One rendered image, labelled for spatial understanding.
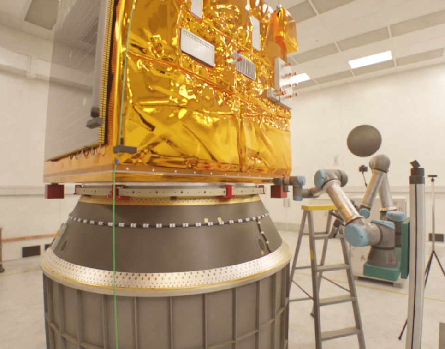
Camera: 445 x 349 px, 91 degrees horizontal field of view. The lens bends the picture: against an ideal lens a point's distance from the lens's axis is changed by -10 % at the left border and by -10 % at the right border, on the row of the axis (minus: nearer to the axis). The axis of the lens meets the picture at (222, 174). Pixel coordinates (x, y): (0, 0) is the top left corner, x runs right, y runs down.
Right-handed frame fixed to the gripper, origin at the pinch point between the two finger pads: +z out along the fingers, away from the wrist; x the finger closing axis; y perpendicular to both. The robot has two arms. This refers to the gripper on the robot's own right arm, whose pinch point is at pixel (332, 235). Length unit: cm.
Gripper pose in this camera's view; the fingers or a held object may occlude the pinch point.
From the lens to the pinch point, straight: 207.2
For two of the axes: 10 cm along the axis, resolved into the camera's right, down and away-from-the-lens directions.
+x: 6.0, 1.7, 7.9
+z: -3.9, 9.2, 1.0
